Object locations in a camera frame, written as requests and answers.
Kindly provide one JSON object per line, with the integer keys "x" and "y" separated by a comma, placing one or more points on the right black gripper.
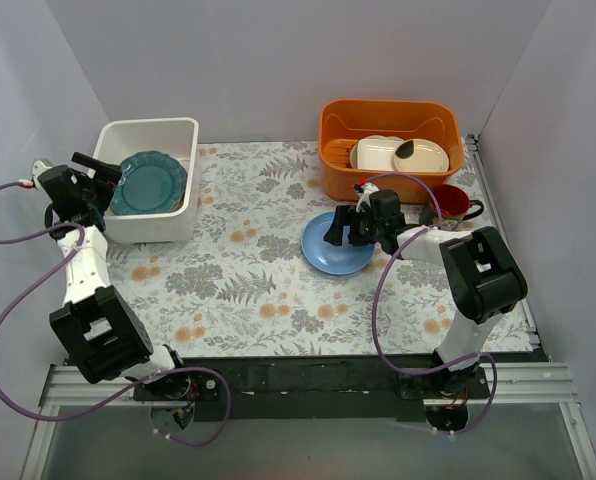
{"x": 354, "y": 226}

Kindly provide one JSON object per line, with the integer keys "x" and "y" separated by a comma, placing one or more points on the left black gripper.
{"x": 94, "y": 185}

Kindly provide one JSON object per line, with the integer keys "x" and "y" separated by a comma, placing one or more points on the blue plate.
{"x": 334, "y": 260}

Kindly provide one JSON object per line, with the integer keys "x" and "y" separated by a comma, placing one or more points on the teal embossed scalloped plate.
{"x": 152, "y": 182}

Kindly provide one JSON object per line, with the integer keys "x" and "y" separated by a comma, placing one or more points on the cream green floral plate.
{"x": 183, "y": 203}

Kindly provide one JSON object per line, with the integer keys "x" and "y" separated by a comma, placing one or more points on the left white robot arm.
{"x": 102, "y": 335}

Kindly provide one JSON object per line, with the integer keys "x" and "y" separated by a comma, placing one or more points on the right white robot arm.
{"x": 484, "y": 280}

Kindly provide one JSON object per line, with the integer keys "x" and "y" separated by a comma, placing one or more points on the white plastic bin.
{"x": 177, "y": 137}

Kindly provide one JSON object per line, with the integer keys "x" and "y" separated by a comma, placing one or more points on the orange plastic bin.
{"x": 344, "y": 122}

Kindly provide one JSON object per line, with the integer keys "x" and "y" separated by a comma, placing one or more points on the white rectangular dish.
{"x": 375, "y": 152}

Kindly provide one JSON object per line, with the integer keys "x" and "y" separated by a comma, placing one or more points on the cream plate with black mark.
{"x": 420, "y": 156}

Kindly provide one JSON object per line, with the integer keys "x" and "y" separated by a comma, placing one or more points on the red and black mug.
{"x": 449, "y": 206}

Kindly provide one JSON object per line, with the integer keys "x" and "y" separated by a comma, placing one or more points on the floral patterned table mat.
{"x": 242, "y": 286}

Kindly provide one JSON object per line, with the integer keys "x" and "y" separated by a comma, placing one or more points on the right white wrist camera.
{"x": 364, "y": 189}

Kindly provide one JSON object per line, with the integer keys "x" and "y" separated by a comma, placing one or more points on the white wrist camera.
{"x": 364, "y": 189}
{"x": 39, "y": 166}

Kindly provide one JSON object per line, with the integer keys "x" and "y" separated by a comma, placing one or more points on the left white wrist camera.
{"x": 39, "y": 166}

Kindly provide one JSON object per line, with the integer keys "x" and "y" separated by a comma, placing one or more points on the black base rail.
{"x": 319, "y": 387}

